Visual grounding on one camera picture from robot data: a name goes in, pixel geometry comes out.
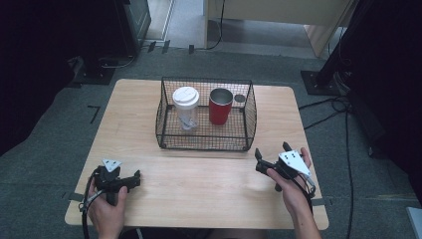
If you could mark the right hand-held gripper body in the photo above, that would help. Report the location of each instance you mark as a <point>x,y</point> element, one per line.
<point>293,162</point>

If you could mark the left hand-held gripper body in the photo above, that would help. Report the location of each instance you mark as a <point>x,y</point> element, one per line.
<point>111,181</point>

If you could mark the red metal cup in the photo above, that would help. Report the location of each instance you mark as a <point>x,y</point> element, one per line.
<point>219,111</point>

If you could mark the clear bottle with white lid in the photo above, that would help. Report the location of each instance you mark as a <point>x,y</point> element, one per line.
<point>185,99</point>

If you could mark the person's right hand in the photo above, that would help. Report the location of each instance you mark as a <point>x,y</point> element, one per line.
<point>293,195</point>

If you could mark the person's left hand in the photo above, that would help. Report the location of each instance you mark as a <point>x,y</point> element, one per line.
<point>107,217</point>

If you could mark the grey tape piece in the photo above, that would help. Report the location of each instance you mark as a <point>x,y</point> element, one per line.
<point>73,196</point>

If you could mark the black round table grommet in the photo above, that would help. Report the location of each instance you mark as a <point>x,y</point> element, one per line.
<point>239,98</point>

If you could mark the black metal stand with base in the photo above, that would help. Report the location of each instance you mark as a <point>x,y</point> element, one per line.
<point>331,66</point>

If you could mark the black flat stand base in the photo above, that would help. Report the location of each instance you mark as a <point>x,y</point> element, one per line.
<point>94,75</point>

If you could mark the dark curtain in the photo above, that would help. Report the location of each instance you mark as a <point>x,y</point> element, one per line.
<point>391,83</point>

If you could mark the black tape strip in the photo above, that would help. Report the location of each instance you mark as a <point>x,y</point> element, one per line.
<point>166,47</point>
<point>151,46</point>
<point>191,49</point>

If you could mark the white flat object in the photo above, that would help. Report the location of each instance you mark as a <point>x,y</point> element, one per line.
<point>415,222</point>

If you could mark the beige wooden furniture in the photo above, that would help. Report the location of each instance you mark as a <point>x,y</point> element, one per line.
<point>275,10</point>

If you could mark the black cabinet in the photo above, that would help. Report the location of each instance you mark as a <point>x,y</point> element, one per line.
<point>132,26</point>

